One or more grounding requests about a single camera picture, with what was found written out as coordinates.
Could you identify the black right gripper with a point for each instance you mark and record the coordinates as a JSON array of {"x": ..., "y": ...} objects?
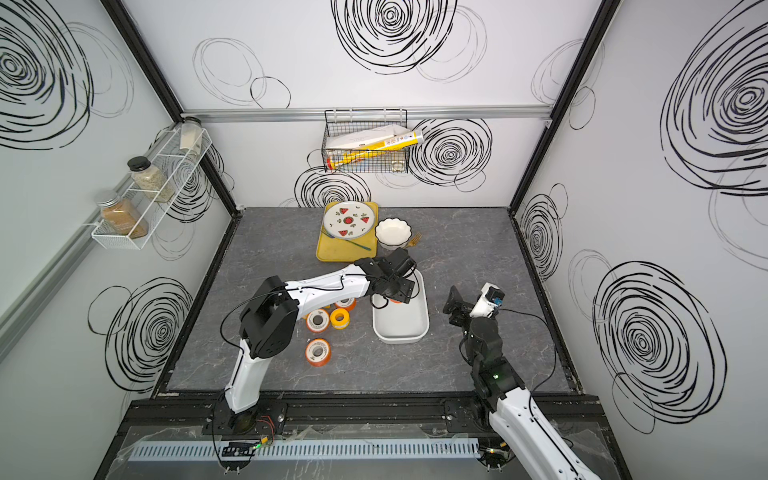
[{"x": 453, "y": 307}]

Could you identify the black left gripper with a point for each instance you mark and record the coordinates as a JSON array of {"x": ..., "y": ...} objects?
[{"x": 406, "y": 290}]

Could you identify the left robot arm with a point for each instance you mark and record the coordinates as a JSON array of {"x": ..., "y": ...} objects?
[{"x": 268, "y": 319}]

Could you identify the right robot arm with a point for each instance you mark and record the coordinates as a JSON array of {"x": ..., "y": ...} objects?
[{"x": 512, "y": 412}]

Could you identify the white storage box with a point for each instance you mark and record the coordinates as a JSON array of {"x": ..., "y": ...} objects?
[{"x": 402, "y": 323}]

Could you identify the yellow sealing tape roll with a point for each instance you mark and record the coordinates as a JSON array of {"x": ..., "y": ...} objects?
[{"x": 339, "y": 318}]

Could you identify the yellow white foil box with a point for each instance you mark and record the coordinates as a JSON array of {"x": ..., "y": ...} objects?
[{"x": 383, "y": 149}]

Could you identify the white scalloped bowl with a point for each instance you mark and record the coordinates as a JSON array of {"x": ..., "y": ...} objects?
[{"x": 393, "y": 233}]

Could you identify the purple teal fork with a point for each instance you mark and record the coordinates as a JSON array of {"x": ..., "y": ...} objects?
[{"x": 327, "y": 234}]

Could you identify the yellow plastic tray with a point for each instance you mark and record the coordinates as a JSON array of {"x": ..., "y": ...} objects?
[{"x": 334, "y": 251}]

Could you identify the watermelon pattern plate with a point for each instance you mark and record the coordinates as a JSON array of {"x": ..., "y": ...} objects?
[{"x": 348, "y": 220}]

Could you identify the white spice jar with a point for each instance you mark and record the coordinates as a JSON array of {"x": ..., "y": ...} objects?
[{"x": 191, "y": 136}]

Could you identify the black lid spice jar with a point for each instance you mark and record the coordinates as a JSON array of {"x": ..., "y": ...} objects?
[{"x": 150, "y": 180}]

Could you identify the brown spice jar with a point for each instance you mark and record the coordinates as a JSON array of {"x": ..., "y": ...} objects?
[{"x": 121, "y": 215}]

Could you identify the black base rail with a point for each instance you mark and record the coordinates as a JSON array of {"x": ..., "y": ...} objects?
[{"x": 458, "y": 412}]

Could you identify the white slotted cable duct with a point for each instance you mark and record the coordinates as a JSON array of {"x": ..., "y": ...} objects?
[{"x": 280, "y": 450}]

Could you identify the black wire basket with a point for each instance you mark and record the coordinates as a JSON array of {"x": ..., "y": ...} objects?
[{"x": 338, "y": 127}]

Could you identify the aluminium wall rail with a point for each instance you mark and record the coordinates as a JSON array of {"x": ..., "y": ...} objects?
[{"x": 253, "y": 115}]

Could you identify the white wire spice rack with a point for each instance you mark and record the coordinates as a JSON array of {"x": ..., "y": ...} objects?
[{"x": 172, "y": 226}]

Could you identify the black corner frame post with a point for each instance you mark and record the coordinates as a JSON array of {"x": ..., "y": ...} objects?
[{"x": 127, "y": 29}]

